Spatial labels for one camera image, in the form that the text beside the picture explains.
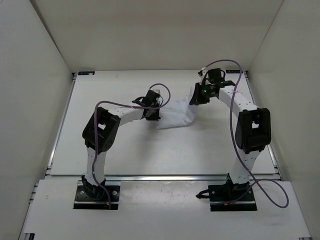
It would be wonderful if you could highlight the white skirt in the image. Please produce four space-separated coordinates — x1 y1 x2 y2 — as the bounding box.
156 86 198 130

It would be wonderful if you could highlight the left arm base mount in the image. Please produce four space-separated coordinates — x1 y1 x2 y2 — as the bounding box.
73 175 121 210

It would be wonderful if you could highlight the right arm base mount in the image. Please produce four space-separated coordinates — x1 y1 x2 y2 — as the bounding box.
195 175 258 212

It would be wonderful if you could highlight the right blue label sticker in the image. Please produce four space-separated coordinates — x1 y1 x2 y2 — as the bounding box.
225 70 240 74

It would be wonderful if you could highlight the aluminium frame edge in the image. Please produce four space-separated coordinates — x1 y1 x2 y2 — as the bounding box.
243 70 313 240
18 72 78 240

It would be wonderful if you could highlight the aluminium rail front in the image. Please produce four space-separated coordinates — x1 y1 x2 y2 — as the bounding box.
44 174 231 182

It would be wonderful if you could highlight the aluminium frame right edge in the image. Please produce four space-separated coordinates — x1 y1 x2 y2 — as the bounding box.
243 70 313 240

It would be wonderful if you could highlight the left blue label sticker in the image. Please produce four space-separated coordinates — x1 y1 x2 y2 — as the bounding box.
77 71 95 76

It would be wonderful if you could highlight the aluminium frame left edge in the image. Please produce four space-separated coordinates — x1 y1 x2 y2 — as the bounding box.
18 72 78 240

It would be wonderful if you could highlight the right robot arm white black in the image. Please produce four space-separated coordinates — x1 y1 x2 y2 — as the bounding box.
189 68 271 200

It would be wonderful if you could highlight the blue label sticker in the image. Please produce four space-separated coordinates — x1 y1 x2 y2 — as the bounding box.
77 71 95 76
225 70 240 74

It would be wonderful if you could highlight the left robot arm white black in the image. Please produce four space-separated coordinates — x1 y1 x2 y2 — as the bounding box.
82 89 162 199

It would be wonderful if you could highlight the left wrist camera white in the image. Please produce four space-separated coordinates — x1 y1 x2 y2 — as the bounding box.
152 89 161 95

